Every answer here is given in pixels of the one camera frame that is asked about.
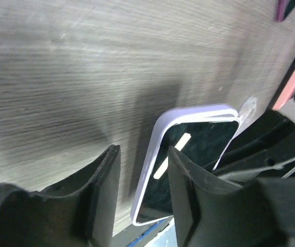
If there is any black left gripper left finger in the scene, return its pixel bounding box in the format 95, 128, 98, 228
0, 145, 121, 246

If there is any purple phone black screen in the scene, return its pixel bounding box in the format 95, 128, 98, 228
274, 0, 295, 22

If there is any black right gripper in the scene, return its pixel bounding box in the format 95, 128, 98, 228
214, 110, 295, 183

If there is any lilac phone case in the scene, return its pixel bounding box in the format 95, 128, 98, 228
131, 103, 239, 227

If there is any clear magsafe phone case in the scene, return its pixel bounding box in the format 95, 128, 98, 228
238, 96, 257, 130

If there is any white phone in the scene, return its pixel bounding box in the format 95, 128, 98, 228
135, 110, 239, 224

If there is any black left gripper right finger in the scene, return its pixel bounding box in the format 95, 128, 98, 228
168, 147, 295, 246

